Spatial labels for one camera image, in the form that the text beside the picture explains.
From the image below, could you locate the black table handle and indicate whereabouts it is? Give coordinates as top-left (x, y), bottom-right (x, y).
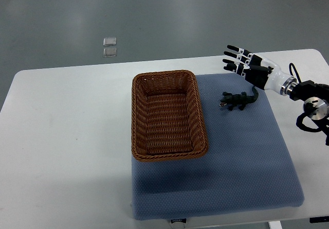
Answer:
top-left (309, 216), bottom-right (329, 223)

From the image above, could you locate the upper metal floor plate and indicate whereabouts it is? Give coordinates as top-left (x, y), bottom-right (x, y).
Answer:
top-left (103, 37), bottom-right (117, 46)

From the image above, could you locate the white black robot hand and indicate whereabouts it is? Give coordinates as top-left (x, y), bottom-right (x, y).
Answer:
top-left (223, 45), bottom-right (297, 96)

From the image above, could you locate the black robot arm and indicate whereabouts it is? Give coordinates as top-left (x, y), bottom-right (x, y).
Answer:
top-left (289, 80), bottom-right (328, 145)

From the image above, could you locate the blue foam cushion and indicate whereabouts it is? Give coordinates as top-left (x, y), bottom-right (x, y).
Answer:
top-left (132, 74), bottom-right (304, 220)

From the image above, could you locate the dark toy crocodile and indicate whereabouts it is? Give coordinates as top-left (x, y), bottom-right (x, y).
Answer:
top-left (220, 86), bottom-right (259, 111)

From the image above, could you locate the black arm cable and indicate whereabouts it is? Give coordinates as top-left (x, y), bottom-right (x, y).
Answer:
top-left (288, 62), bottom-right (303, 83)

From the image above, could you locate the brown wicker basket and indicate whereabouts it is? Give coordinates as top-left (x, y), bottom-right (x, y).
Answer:
top-left (131, 70), bottom-right (209, 162)

